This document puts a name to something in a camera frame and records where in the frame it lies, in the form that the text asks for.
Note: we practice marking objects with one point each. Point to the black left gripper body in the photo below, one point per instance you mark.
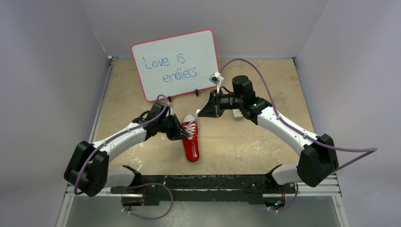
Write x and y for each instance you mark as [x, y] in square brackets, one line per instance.
[165, 125]

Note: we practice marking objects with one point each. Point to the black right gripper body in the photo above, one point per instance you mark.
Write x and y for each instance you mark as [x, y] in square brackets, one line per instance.
[214, 103]

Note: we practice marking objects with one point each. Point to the white shoelace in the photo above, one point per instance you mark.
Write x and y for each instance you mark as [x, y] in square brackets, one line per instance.
[193, 128]

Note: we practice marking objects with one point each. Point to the red canvas sneaker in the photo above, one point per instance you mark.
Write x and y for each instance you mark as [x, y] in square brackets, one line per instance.
[191, 141]

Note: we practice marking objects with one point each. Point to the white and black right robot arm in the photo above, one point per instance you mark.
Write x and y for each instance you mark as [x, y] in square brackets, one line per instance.
[316, 159]

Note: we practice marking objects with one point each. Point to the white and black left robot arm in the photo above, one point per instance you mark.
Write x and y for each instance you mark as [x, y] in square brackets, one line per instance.
[88, 169]

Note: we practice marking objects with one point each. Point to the small white cardboard box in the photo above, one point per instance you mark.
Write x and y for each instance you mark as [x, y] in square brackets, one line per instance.
[237, 114]

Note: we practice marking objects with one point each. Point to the pink framed whiteboard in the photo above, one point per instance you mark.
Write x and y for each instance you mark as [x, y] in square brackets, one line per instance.
[176, 65]

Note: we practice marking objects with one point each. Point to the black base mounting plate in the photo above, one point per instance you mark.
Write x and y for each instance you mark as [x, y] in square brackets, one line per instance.
[253, 189]

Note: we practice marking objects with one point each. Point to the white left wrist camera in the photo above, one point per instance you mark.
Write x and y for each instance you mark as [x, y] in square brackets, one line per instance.
[169, 110]

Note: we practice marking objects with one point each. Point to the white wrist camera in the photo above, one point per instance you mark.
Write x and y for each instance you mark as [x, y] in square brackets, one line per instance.
[169, 110]
[218, 80]

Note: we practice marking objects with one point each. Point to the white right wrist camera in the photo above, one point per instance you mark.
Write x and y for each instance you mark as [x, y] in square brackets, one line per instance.
[218, 80]

